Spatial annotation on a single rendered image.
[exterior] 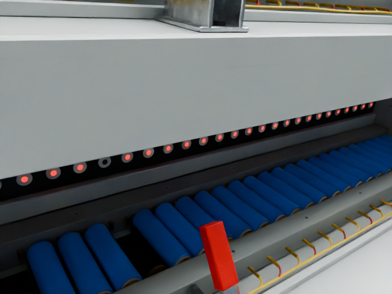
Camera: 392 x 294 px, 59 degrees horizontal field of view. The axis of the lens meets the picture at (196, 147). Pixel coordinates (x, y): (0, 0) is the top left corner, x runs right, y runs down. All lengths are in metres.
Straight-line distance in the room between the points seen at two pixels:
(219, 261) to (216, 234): 0.01
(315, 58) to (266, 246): 0.14
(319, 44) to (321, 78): 0.02
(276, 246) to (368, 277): 0.08
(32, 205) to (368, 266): 0.27
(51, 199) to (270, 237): 0.17
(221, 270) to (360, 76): 0.14
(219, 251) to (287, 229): 0.11
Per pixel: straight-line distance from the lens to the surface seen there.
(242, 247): 0.27
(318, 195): 0.36
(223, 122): 0.16
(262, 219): 0.30
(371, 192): 0.38
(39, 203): 0.29
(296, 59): 0.19
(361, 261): 0.33
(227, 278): 0.20
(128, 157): 0.30
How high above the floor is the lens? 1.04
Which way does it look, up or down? 9 degrees down
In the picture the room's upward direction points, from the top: 7 degrees counter-clockwise
